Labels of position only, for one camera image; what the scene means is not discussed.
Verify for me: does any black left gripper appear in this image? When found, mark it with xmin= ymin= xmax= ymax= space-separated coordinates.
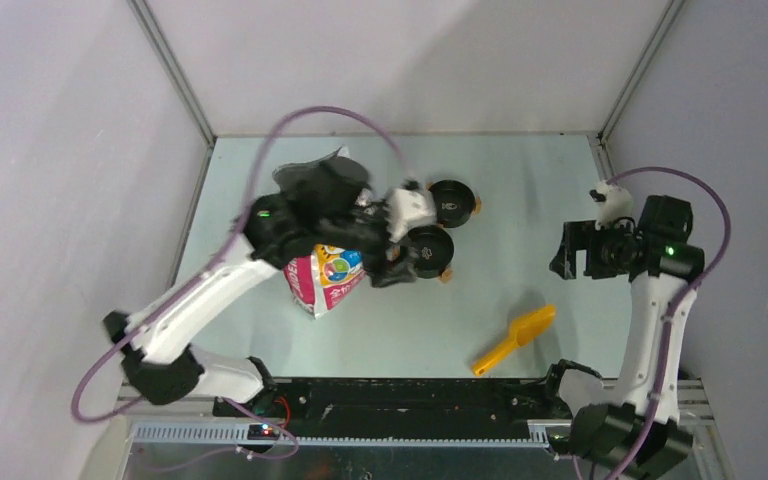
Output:
xmin=321 ymin=198 xmax=418 ymax=288

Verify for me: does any cat food bag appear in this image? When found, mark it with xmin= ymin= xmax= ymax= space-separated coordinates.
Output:
xmin=271 ymin=146 xmax=375 ymax=321

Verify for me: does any yellow plastic food scoop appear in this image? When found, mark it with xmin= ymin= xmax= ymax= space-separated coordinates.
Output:
xmin=471 ymin=305 xmax=556 ymax=377

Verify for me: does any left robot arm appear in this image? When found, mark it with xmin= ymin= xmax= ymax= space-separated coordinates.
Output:
xmin=104 ymin=153 xmax=436 ymax=417

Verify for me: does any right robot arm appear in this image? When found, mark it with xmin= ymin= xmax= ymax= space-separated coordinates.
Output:
xmin=541 ymin=195 xmax=705 ymax=479

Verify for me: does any black bowl paw print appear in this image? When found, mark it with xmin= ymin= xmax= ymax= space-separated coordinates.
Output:
xmin=408 ymin=225 xmax=455 ymax=279

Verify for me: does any black bowl fishbone print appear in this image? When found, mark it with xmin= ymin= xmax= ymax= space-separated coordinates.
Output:
xmin=427 ymin=179 xmax=481 ymax=229

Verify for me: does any perforated metal strip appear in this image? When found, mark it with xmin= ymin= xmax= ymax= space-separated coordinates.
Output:
xmin=131 ymin=421 xmax=570 ymax=448

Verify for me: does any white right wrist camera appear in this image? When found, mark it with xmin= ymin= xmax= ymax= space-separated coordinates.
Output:
xmin=589 ymin=181 xmax=633 ymax=230

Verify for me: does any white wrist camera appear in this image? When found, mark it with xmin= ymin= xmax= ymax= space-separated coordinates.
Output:
xmin=589 ymin=181 xmax=633 ymax=230
xmin=385 ymin=182 xmax=437 ymax=244

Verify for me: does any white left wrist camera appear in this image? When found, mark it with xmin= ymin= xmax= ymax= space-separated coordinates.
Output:
xmin=385 ymin=182 xmax=437 ymax=244

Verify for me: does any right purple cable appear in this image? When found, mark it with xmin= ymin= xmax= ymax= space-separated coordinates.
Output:
xmin=572 ymin=166 xmax=732 ymax=480

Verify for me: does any purple cable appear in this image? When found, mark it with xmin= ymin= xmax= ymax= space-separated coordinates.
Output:
xmin=572 ymin=166 xmax=732 ymax=480
xmin=70 ymin=105 xmax=412 ymax=462

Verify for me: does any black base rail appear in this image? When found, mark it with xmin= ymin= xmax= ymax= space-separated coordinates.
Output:
xmin=242 ymin=377 xmax=572 ymax=438

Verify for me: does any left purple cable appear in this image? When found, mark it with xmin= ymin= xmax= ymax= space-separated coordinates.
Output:
xmin=70 ymin=105 xmax=412 ymax=462

